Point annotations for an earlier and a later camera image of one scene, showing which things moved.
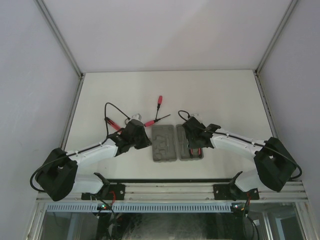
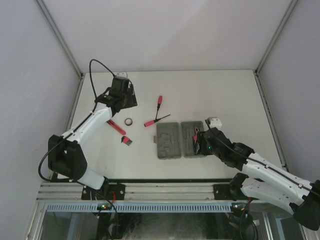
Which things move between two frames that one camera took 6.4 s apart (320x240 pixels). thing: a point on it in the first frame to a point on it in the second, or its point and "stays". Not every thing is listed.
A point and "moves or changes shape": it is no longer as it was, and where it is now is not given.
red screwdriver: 160,100 stays
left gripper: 145,142 to 132,101
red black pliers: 199,152 moves or changes shape
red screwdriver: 150,123 stays
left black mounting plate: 115,192 stays
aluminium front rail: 191,192 stays
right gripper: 191,144 to 201,142
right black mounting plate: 226,192 stays
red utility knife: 112,123 stays
